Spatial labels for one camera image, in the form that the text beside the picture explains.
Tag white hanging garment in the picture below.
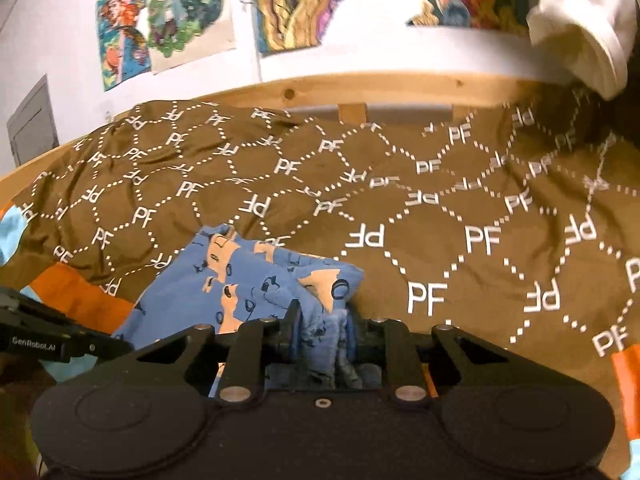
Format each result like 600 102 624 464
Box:
525 0 639 102

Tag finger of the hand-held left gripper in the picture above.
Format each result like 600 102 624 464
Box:
99 331 136 362

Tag blue patterned pants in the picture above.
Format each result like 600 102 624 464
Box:
112 224 367 397

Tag grey wall panel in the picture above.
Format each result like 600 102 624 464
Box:
6 74 62 169

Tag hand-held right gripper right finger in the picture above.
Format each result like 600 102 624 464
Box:
345 310 507 407

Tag blonde figure wall poster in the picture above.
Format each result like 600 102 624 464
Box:
144 0 237 75

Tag brown patterned blanket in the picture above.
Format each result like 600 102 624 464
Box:
10 87 640 413

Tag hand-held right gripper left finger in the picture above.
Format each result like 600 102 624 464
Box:
135 300 306 405

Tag red-haired figure wall poster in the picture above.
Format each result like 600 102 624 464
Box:
95 0 154 94

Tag wooden bed frame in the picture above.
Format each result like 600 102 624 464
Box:
0 72 576 211

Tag yellow swirl wall poster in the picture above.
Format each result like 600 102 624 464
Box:
252 0 357 59

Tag colourful striped blanket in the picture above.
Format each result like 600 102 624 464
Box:
0 200 640 480

